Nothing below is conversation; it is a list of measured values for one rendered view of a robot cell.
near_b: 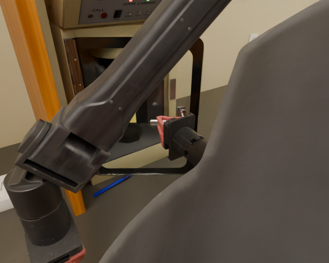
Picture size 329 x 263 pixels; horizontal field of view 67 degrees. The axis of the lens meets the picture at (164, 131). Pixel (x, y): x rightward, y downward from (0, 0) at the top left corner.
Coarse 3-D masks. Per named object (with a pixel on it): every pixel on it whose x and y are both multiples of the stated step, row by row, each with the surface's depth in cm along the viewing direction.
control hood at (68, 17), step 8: (56, 0) 49; (64, 0) 46; (72, 0) 46; (80, 0) 47; (56, 8) 51; (64, 8) 48; (72, 8) 48; (64, 16) 49; (72, 16) 50; (64, 24) 51; (72, 24) 52; (88, 24) 54; (96, 24) 55; (104, 24) 56
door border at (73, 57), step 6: (72, 42) 55; (72, 48) 56; (66, 54) 56; (72, 54) 56; (72, 60) 57; (78, 60) 57; (72, 66) 58; (78, 66) 58; (78, 72) 58; (72, 78) 59; (78, 78) 59; (78, 84) 60; (78, 90) 61; (96, 174) 75
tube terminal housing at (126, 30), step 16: (48, 0) 56; (48, 16) 61; (64, 32) 55; (80, 32) 57; (96, 32) 59; (112, 32) 61; (128, 32) 63; (64, 48) 56; (64, 64) 61; (64, 80) 67; (96, 176) 78; (112, 176) 82
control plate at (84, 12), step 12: (84, 0) 47; (96, 0) 48; (108, 0) 50; (120, 0) 51; (144, 0) 54; (156, 0) 55; (84, 12) 50; (96, 12) 51; (108, 12) 53; (132, 12) 56; (144, 12) 58; (84, 24) 53
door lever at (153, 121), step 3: (180, 111) 64; (183, 111) 64; (177, 114) 64; (180, 114) 63; (183, 114) 63; (150, 120) 60; (153, 120) 60; (156, 120) 60; (162, 120) 60; (165, 120) 60; (150, 123) 60; (153, 123) 60; (156, 123) 60
